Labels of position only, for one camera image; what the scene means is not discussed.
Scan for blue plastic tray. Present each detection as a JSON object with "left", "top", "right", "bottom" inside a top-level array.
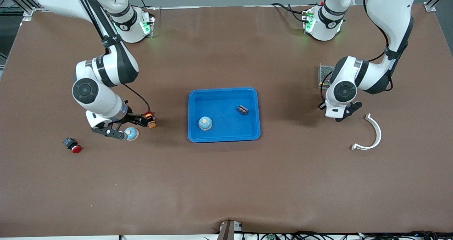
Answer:
[{"left": 188, "top": 87, "right": 261, "bottom": 143}]

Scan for metal mesh power supply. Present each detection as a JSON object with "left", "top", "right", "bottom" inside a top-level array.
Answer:
[{"left": 317, "top": 64, "right": 336, "bottom": 89}]

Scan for red mushroom push button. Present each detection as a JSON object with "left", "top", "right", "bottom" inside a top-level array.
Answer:
[{"left": 63, "top": 137, "right": 82, "bottom": 154}]

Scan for brown table mat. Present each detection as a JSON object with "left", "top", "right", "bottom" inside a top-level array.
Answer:
[{"left": 0, "top": 5, "right": 453, "bottom": 238}]

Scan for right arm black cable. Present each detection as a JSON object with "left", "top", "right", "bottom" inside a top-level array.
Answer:
[{"left": 73, "top": 0, "right": 151, "bottom": 114}]

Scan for white curved plastic bracket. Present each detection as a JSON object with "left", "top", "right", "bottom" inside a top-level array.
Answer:
[{"left": 351, "top": 113, "right": 382, "bottom": 151}]

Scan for black base cable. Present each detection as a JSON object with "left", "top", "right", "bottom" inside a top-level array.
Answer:
[{"left": 271, "top": 2, "right": 306, "bottom": 23}]

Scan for black cable bundle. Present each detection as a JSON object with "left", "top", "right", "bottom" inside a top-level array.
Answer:
[{"left": 244, "top": 230, "right": 441, "bottom": 240}]

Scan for metal table edge bracket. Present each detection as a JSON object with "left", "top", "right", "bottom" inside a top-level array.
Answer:
[{"left": 217, "top": 220, "right": 243, "bottom": 240}]

